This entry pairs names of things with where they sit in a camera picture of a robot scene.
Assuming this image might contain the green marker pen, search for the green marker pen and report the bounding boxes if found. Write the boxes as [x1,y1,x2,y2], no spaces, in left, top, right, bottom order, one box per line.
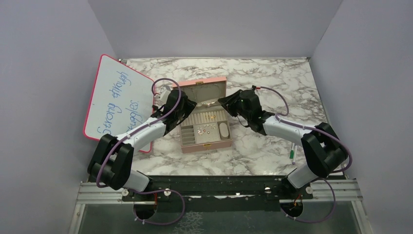
[289,143,295,160]

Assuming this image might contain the pink-framed whiteboard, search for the pink-framed whiteboard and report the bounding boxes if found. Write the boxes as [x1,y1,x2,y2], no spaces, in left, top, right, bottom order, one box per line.
[83,54,154,140]

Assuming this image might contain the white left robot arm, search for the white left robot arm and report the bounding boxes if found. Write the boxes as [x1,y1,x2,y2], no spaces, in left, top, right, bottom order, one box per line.
[87,89,197,200]

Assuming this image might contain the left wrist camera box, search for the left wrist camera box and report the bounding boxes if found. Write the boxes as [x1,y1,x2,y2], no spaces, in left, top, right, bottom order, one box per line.
[159,85,171,103]

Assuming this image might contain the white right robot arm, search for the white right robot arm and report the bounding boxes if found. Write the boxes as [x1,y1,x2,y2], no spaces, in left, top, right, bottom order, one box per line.
[218,89,352,198]

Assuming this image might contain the pink jewelry box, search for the pink jewelry box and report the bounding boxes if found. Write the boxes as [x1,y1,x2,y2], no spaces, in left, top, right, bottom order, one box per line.
[178,77,232,154]

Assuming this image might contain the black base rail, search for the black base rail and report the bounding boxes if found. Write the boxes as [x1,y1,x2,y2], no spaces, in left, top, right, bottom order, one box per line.
[90,174,359,214]

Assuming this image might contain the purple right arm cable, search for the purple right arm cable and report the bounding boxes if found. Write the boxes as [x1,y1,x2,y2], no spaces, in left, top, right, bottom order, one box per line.
[258,86,353,224]

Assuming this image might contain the white oval watch pillow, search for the white oval watch pillow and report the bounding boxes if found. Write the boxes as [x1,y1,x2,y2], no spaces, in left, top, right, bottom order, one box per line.
[219,122,229,139]

